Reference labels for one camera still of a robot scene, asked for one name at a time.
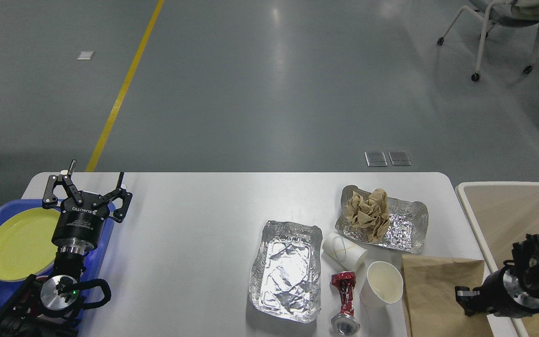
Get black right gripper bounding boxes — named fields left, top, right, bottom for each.
left=455, top=267, right=539, bottom=319

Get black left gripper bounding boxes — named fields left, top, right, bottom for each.
left=42, top=160, right=133, bottom=256

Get brown paper sheet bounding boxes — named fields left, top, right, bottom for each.
left=402, top=255, right=493, bottom=337

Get yellow plastic plate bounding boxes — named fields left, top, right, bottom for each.
left=0, top=208, right=60, bottom=282

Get small foil tray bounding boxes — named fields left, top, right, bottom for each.
left=335, top=185, right=429, bottom=254

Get large foil tray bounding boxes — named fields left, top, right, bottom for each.
left=248, top=220, right=323, bottom=324

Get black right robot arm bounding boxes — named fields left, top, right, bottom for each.
left=455, top=234, right=539, bottom=319

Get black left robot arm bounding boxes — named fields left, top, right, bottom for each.
left=0, top=160, right=133, bottom=337

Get crushed white paper cup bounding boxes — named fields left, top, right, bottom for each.
left=361, top=261, right=404, bottom=309

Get beige plastic bin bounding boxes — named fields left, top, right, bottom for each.
left=456, top=182, right=539, bottom=337

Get crushed red can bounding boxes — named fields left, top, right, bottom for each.
left=331, top=271, right=361, bottom=336

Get lying white paper cup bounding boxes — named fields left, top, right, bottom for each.
left=322, top=232, right=368, bottom=271

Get right floor socket plate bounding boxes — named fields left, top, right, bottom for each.
left=388, top=151, right=412, bottom=166

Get floor socket plate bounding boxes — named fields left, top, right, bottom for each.
left=388, top=151, right=412, bottom=166
left=365, top=151, right=388, bottom=167

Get left floor socket plate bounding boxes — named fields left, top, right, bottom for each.
left=365, top=151, right=388, bottom=167

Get white office chair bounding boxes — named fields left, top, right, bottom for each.
left=437, top=0, right=539, bottom=82

